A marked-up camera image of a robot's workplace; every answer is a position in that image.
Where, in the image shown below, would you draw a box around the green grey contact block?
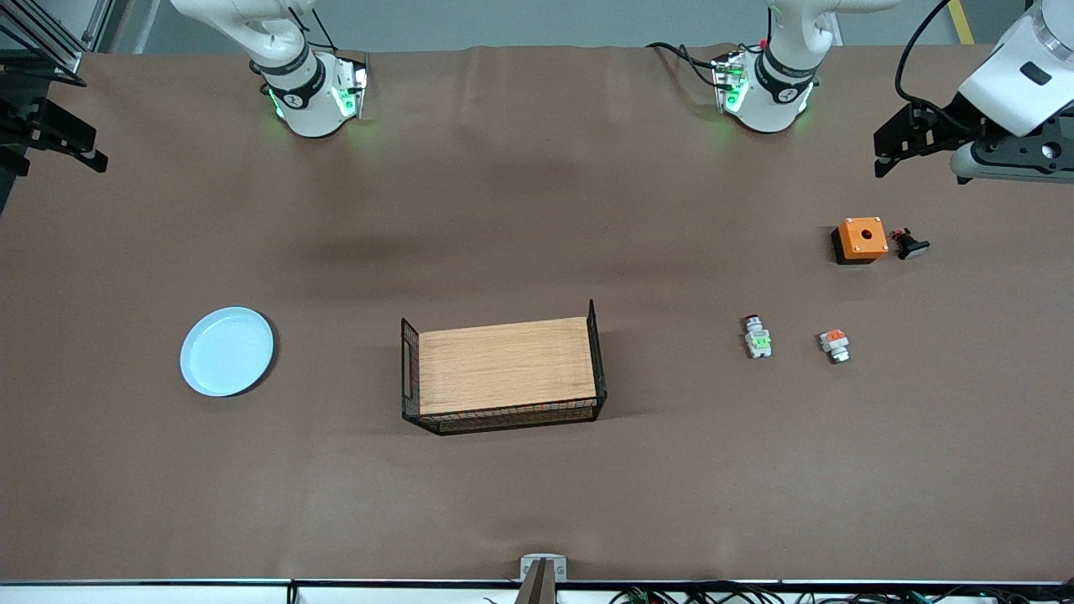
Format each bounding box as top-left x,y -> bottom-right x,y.
743,315 -> 774,360

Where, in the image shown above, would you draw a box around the dark camera pole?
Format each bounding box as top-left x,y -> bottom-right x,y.
514,560 -> 557,604

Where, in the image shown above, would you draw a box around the white table edge rail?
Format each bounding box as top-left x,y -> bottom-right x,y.
0,579 -> 1074,604

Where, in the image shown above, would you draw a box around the black square push button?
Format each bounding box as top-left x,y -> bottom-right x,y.
889,227 -> 931,261

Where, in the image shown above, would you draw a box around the aluminium frame profile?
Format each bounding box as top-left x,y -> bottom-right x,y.
0,0 -> 85,74
84,0 -> 116,53

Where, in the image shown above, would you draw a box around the yellow floor tape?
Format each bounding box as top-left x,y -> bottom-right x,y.
946,0 -> 977,45

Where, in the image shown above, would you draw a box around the brown table cover sheet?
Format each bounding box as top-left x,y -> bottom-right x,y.
0,44 -> 1074,584

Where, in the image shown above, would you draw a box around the orange button enclosure box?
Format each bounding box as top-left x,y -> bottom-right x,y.
831,216 -> 889,266

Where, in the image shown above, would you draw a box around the light blue round plate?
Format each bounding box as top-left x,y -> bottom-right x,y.
180,306 -> 276,398

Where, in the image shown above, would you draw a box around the black wire basket wooden base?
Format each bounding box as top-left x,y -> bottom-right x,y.
400,299 -> 607,436

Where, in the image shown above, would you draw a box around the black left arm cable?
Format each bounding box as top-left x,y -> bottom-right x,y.
894,0 -> 995,139

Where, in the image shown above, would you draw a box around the grey metal bracket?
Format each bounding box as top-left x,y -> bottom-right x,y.
519,554 -> 568,582

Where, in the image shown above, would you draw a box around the black base power cable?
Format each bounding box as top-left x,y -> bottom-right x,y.
646,42 -> 724,89

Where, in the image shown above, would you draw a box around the black cable bundle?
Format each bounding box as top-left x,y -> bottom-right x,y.
482,581 -> 1074,604

